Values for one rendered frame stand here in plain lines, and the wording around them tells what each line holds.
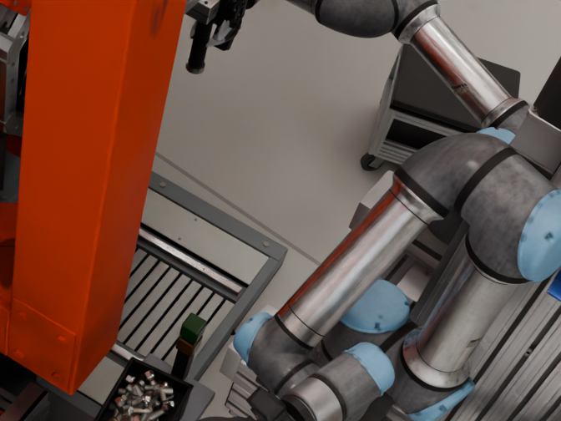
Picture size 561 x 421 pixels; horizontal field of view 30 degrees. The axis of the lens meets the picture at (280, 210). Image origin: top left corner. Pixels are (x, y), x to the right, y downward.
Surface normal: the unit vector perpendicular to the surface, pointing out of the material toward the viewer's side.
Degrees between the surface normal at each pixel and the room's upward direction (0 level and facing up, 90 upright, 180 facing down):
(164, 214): 0
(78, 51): 90
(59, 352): 90
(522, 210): 45
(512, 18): 0
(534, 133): 90
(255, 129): 0
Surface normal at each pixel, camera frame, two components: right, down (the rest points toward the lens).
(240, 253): 0.23, -0.64
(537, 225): -0.28, -0.18
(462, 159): -0.43, -0.31
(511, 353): -0.54, 0.55
